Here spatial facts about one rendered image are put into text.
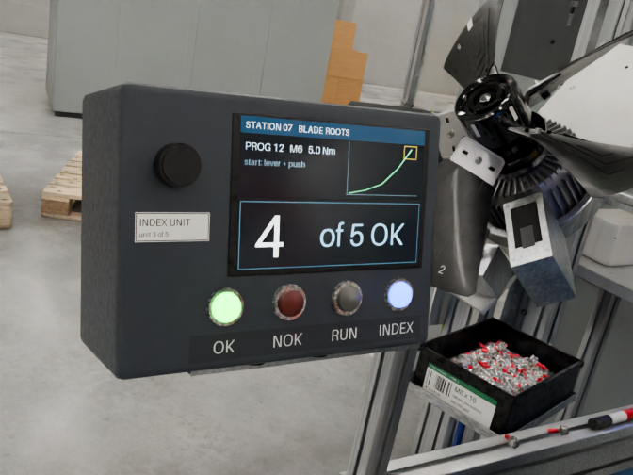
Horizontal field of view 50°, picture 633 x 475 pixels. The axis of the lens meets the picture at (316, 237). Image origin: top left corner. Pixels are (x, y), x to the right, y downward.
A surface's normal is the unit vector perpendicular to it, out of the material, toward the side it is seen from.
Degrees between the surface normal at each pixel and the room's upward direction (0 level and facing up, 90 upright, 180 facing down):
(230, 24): 90
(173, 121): 75
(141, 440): 0
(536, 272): 121
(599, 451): 90
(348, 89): 90
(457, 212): 50
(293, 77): 90
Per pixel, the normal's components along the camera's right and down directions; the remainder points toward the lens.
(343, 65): 0.40, 0.36
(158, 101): 0.52, 0.11
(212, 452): 0.18, -0.93
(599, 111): -0.54, -0.59
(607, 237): -0.85, 0.01
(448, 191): 0.05, -0.33
